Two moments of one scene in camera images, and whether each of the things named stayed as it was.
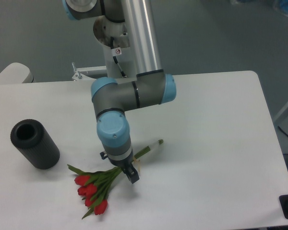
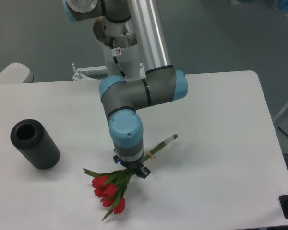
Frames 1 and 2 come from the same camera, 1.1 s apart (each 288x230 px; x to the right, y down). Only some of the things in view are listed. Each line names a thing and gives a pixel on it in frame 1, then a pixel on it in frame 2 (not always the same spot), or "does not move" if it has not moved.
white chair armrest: x=14 y=73 does not move
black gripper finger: x=127 y=171 to x=138 y=171
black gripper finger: x=134 y=176 to x=143 y=172
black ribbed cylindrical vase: x=30 y=138 does not move
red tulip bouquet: x=93 y=186 to x=111 y=187
